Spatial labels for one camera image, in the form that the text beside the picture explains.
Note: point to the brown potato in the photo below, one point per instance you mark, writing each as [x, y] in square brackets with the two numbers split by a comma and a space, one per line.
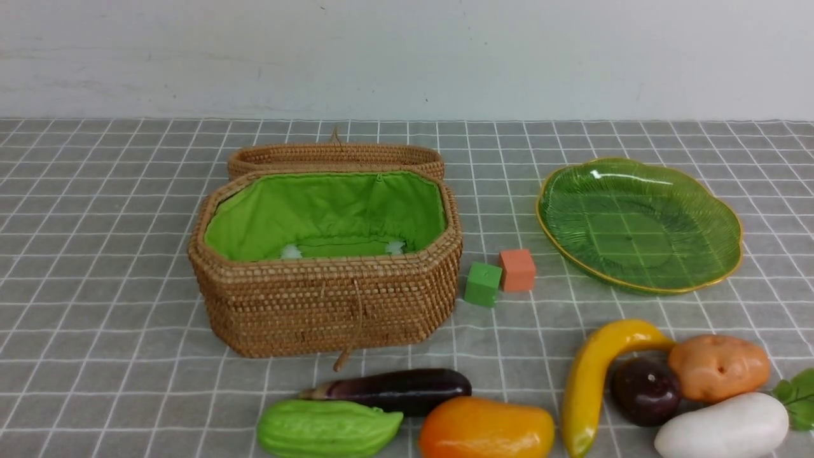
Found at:
[712, 368]

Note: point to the orange foam cube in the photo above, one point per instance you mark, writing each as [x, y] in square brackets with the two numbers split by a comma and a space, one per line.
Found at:
[519, 270]

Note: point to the white radish with leaves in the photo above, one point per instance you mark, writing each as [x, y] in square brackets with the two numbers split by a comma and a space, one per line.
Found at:
[748, 425]

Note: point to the yellow banana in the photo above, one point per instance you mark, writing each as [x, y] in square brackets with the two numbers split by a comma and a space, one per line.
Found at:
[583, 396]

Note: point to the dark purple eggplant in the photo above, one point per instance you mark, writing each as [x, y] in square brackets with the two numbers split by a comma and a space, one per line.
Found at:
[415, 392]

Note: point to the grey checked tablecloth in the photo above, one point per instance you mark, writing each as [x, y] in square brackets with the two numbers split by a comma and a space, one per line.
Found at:
[106, 348]

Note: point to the green bitter gourd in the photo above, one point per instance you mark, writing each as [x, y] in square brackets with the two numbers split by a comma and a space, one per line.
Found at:
[310, 428]

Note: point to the dark purple passion fruit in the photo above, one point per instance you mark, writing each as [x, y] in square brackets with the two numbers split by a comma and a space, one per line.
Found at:
[646, 391]

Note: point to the green glass leaf plate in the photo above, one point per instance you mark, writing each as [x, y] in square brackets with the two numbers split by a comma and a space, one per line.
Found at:
[643, 228]

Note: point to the green foam cube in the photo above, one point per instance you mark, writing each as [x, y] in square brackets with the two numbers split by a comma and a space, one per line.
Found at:
[482, 285]

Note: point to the orange mango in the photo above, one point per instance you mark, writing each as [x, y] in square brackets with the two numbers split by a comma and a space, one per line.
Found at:
[469, 426]

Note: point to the woven rattan basket green lining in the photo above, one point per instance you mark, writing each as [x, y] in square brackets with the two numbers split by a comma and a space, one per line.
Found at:
[337, 260]

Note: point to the woven rattan basket lid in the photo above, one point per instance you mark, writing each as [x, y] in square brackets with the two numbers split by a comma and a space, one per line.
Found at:
[308, 156]

